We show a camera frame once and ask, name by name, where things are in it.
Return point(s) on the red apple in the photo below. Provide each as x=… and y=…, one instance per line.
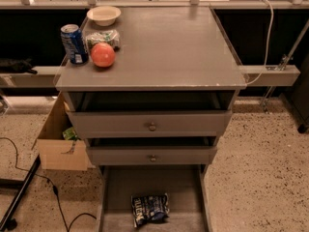
x=103, y=55

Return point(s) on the grey middle drawer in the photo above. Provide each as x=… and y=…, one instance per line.
x=151, y=150

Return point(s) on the black metal floor bar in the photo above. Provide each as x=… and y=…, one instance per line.
x=19, y=186

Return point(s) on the white bowl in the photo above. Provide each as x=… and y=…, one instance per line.
x=104, y=15

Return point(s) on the green packet in box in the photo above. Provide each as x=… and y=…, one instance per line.
x=70, y=134

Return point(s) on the blue soda can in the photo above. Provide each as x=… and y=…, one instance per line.
x=74, y=44

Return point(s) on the grey drawer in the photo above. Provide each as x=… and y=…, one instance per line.
x=151, y=150
x=147, y=114
x=184, y=185

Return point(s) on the grey drawer cabinet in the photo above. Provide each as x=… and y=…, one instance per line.
x=167, y=49

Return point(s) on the blue chip bag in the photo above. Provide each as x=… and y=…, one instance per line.
x=149, y=208

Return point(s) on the grey bottom drawer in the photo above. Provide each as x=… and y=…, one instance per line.
x=184, y=185

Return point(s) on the black object on rail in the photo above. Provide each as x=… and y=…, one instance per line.
x=8, y=65

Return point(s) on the grey top drawer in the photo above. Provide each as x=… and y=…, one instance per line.
x=147, y=114

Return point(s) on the cardboard box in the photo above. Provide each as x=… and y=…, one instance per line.
x=56, y=152

